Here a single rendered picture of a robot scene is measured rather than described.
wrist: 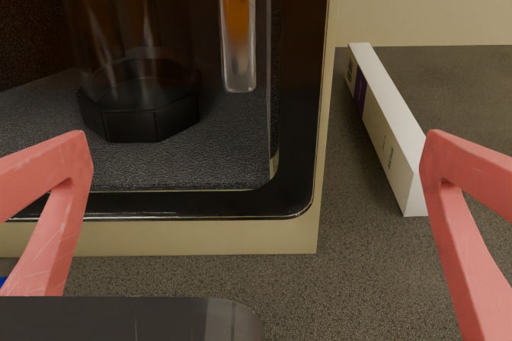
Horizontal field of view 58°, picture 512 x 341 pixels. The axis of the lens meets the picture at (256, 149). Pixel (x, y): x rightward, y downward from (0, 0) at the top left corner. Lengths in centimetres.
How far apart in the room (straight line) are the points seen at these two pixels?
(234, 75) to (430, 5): 58
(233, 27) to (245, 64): 2
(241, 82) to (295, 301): 19
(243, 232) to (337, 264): 8
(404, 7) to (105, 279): 57
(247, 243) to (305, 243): 4
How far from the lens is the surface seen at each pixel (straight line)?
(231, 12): 19
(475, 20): 80
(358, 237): 39
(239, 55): 20
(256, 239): 36
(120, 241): 38
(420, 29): 77
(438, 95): 61
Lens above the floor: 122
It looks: 36 degrees down
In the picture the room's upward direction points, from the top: 1 degrees counter-clockwise
